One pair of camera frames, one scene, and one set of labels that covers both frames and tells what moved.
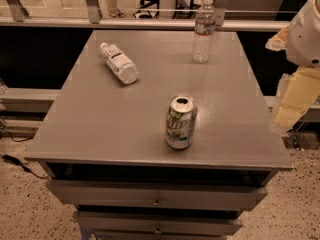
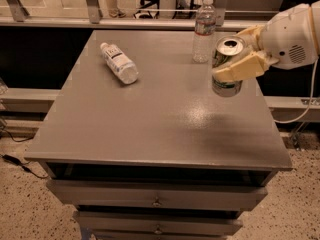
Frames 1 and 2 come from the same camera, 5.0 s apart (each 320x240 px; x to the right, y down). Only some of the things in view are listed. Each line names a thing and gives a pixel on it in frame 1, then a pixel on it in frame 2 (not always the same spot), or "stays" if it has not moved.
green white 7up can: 180,121 → 225,49
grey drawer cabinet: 103,142 stays
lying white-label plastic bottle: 125,70 stays
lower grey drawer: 157,223 stays
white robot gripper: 306,37 → 288,37
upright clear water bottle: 205,23 stays
